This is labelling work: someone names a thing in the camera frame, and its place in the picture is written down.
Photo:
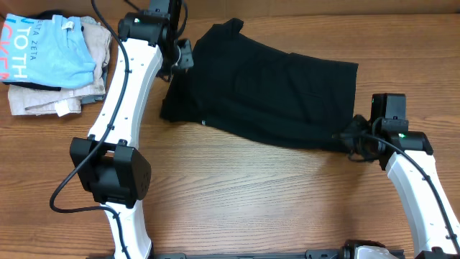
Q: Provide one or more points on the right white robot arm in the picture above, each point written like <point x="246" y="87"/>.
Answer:
<point x="407" y="159"/>

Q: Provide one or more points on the grey folded garment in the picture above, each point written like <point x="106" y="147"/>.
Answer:
<point x="97" y="97"/>

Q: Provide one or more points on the black polo shirt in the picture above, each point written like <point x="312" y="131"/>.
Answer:
<point x="262" y="94"/>

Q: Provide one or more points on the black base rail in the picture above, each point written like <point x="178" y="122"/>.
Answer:
<point x="308" y="254"/>

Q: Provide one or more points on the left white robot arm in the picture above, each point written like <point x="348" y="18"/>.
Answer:
<point x="108" y="161"/>

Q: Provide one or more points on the light blue printed t-shirt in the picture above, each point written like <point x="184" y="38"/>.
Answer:
<point x="75" y="67"/>

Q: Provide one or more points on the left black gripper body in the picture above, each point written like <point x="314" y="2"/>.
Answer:
<point x="182" y="57"/>

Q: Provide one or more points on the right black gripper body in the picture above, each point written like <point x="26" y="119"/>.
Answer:
<point x="359" y="145"/>

